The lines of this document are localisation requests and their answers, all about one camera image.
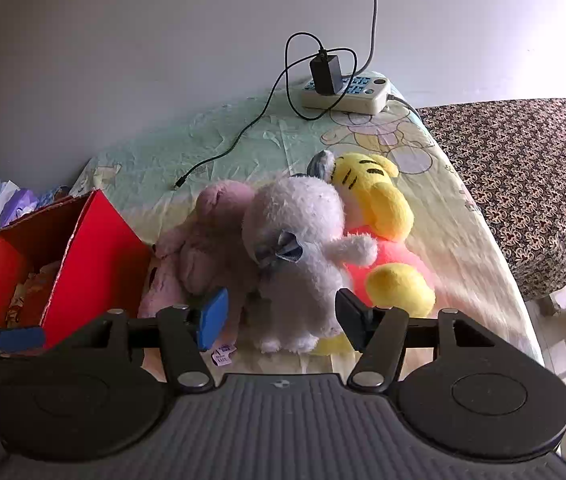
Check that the blue checked cloth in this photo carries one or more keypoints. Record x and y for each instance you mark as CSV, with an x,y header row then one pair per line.
x,y
55,194

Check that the white plush toy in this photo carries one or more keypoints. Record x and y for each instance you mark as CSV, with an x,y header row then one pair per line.
x,y
293,220

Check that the white power strip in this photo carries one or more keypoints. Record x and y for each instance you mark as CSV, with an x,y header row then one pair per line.
x,y
358,95

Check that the black charger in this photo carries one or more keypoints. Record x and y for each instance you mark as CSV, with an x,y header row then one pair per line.
x,y
326,74

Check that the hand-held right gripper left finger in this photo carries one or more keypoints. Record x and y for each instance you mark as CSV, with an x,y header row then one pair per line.
x,y
214,317

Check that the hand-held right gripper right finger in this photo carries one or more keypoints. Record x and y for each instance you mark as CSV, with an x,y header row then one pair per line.
x,y
353,317

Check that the red cardboard box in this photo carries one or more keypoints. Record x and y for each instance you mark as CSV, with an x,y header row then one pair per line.
x,y
98,270

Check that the pink plush toy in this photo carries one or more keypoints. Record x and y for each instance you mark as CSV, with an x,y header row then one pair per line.
x,y
213,240

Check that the yellow tiger plush toy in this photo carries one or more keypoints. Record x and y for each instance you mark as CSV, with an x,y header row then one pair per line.
x,y
383,210

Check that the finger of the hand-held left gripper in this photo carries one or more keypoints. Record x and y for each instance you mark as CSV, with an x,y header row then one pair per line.
x,y
18,338

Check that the orange printed cloth item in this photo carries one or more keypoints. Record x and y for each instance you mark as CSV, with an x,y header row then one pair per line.
x,y
28,295

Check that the purple tissue pack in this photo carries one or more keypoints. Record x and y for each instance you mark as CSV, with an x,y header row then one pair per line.
x,y
20,205

